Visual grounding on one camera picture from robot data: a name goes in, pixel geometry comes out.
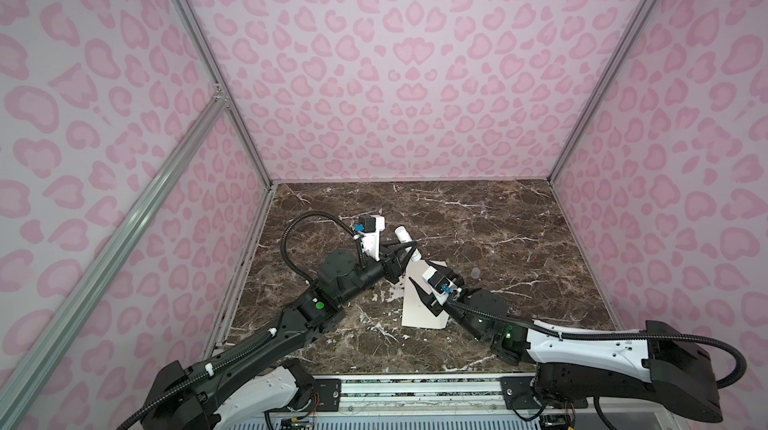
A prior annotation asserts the aluminium diagonal frame bar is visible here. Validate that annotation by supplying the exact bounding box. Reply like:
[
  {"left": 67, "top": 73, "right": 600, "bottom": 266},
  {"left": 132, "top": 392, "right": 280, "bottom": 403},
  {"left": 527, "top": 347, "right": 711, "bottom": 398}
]
[{"left": 1, "top": 96, "right": 227, "bottom": 429}]

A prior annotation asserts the metal base rail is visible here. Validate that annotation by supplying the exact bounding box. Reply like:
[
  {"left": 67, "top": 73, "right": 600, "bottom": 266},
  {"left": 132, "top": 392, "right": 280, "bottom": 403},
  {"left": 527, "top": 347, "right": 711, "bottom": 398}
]
[{"left": 209, "top": 372, "right": 685, "bottom": 430}]

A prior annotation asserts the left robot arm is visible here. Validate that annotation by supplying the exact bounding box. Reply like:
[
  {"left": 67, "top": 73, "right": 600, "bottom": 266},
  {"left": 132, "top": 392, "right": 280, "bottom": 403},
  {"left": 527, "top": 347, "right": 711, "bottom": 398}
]
[{"left": 120, "top": 241, "right": 417, "bottom": 429}]

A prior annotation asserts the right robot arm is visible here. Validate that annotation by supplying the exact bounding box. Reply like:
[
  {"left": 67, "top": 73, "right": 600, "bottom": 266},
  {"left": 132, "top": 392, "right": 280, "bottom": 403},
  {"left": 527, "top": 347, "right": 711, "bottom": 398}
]
[{"left": 411, "top": 277, "right": 723, "bottom": 423}]

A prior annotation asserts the aluminium corner frame post right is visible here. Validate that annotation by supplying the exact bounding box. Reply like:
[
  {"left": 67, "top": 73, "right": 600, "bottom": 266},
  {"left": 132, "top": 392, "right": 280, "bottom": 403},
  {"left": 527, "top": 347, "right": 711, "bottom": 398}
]
[{"left": 547, "top": 0, "right": 662, "bottom": 188}]

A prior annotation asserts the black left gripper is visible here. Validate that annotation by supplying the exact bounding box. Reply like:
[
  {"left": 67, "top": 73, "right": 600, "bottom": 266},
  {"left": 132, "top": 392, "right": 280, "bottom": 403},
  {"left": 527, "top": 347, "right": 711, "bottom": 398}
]
[{"left": 338, "top": 236, "right": 416, "bottom": 308}]

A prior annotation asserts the white glue stick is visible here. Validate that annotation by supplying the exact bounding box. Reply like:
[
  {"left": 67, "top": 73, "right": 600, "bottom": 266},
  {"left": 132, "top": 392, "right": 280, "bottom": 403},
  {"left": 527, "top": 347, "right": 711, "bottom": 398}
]
[{"left": 394, "top": 225, "right": 422, "bottom": 262}]

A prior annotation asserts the aluminium corner frame post left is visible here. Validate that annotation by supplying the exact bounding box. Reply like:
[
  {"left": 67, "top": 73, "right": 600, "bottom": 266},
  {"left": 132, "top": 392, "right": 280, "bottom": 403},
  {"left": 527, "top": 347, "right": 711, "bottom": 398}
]
[{"left": 170, "top": 0, "right": 273, "bottom": 189}]

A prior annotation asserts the aluminium corner frame post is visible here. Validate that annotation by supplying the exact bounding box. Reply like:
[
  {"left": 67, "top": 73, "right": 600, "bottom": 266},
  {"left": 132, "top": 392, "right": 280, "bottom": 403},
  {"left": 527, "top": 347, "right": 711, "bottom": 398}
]
[
  {"left": 547, "top": 0, "right": 662, "bottom": 188},
  {"left": 170, "top": 0, "right": 273, "bottom": 189}
]

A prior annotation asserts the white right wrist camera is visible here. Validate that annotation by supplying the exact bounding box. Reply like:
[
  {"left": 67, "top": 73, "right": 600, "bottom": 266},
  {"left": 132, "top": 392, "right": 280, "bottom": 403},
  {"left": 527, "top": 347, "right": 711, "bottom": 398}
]
[{"left": 422, "top": 266, "right": 463, "bottom": 304}]

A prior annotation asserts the black corrugated cable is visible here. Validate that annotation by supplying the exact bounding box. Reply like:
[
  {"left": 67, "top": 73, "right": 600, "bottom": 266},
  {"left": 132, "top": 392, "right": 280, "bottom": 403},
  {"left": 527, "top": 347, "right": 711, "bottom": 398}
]
[
  {"left": 443, "top": 297, "right": 748, "bottom": 389},
  {"left": 280, "top": 210, "right": 361, "bottom": 284}
]

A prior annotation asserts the black left corrugated cable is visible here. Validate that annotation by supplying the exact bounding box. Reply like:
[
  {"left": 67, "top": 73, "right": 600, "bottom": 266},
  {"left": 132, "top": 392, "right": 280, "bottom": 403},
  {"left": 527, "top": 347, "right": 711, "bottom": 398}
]
[{"left": 280, "top": 210, "right": 361, "bottom": 284}]

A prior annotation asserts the black right corrugated cable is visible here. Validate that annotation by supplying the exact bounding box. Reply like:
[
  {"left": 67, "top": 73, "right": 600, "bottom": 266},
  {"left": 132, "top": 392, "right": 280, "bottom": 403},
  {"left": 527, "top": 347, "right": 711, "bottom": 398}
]
[{"left": 443, "top": 297, "right": 748, "bottom": 389}]

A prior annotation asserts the cream white envelope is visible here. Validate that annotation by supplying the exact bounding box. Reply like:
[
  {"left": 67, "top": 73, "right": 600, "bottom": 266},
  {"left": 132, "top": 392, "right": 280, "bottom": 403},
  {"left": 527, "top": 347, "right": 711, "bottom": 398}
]
[{"left": 401, "top": 260, "right": 448, "bottom": 330}]

